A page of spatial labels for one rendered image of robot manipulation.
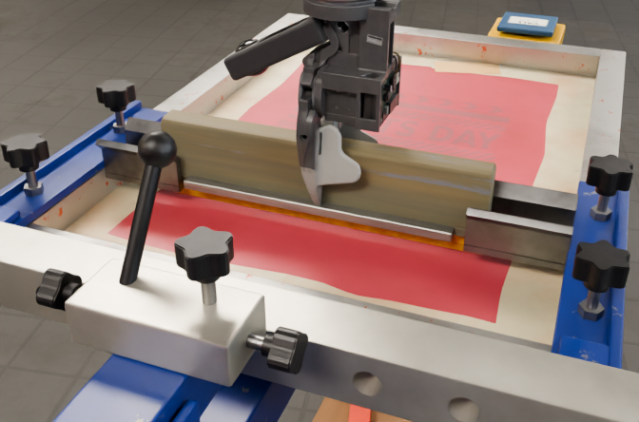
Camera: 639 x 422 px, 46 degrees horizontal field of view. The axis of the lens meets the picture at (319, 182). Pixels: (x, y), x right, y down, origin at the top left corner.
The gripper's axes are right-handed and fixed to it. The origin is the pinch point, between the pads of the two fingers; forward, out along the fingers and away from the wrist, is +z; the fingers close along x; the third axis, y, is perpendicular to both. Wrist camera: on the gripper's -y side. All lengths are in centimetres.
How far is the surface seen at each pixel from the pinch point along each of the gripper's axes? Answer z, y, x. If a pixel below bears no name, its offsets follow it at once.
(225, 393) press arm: 8.9, 0.1, -22.7
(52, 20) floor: 102, -287, 297
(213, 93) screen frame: 3.0, -25.2, 23.6
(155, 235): 5.4, -15.5, -8.1
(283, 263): 5.3, -0.8, -8.0
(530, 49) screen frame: 2, 15, 56
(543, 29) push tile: 4, 15, 73
